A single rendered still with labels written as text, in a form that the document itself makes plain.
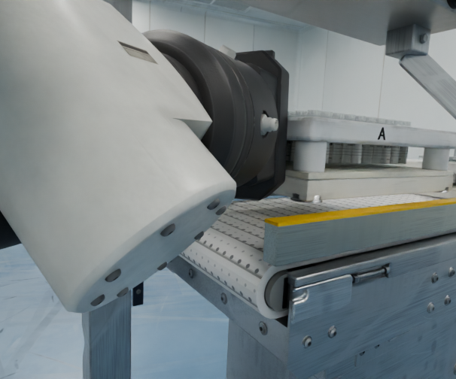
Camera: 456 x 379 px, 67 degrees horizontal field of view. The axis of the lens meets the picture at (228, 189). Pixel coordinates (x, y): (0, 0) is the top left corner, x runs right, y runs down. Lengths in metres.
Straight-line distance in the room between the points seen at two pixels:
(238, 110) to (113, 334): 0.45
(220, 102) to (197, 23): 5.76
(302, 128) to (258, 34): 5.99
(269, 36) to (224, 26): 0.81
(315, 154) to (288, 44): 6.25
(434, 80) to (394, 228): 0.15
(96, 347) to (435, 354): 0.52
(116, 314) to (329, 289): 0.33
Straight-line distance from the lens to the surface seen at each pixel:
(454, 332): 0.73
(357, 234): 0.33
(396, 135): 0.38
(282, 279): 0.29
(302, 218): 0.28
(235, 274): 0.31
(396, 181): 0.39
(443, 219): 0.46
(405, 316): 0.45
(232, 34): 6.08
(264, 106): 0.20
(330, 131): 0.31
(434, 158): 0.48
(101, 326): 0.55
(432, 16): 0.38
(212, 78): 0.16
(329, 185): 0.31
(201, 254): 0.36
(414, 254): 0.42
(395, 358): 0.58
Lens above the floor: 0.94
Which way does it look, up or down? 8 degrees down
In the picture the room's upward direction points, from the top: 2 degrees clockwise
